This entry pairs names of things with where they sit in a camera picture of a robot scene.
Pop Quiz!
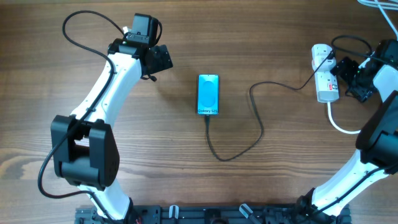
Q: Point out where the black usb charging cable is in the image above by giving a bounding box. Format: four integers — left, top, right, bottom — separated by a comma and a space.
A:
203, 49, 337, 162

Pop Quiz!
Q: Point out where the blue screen smartphone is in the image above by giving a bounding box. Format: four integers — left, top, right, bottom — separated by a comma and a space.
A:
197, 74, 220, 115

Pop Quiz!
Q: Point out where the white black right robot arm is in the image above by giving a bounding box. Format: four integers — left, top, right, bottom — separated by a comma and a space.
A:
292, 39, 397, 223

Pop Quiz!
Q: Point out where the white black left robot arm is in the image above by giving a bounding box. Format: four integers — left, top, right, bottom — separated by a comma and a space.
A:
50, 39, 173, 223

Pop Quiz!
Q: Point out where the white power strip socket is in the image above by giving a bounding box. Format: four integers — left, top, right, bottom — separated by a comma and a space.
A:
312, 44, 339, 103

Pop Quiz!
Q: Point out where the white power strip cord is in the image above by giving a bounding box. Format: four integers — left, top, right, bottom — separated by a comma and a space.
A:
326, 0, 398, 135

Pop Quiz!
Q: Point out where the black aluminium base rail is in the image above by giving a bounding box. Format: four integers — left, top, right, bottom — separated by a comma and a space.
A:
74, 203, 352, 224

